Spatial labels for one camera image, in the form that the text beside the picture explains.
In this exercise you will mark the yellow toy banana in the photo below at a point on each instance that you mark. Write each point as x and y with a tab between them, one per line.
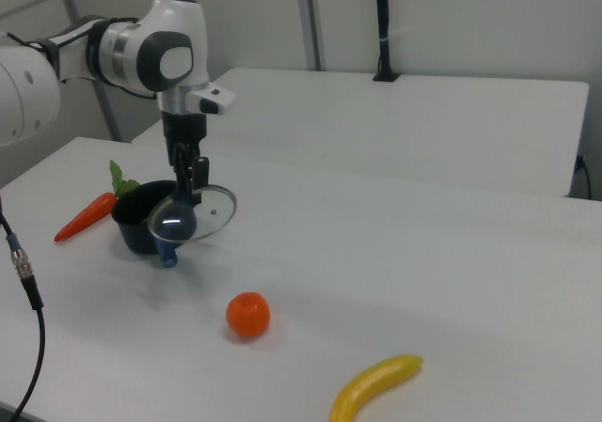
371	379

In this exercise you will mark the black pole with clamp base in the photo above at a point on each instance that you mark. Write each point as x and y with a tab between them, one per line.
384	22

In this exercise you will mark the grey metal partition post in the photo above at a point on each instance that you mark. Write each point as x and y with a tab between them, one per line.
310	18

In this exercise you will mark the orange toy carrot with leaves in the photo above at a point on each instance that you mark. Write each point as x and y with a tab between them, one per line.
87	217

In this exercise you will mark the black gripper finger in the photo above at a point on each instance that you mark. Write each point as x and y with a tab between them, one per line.
181	168
201	177

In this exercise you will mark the slanted grey metal post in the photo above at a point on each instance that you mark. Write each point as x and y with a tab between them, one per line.
107	107

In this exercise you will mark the glass lid with blue knob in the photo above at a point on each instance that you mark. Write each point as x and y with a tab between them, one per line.
207	217

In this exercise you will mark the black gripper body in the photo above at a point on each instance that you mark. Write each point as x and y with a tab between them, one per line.
184	128

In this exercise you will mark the orange toy tangerine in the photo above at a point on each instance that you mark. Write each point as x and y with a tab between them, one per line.
248	314

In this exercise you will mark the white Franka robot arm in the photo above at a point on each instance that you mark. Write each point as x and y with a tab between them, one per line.
141	51

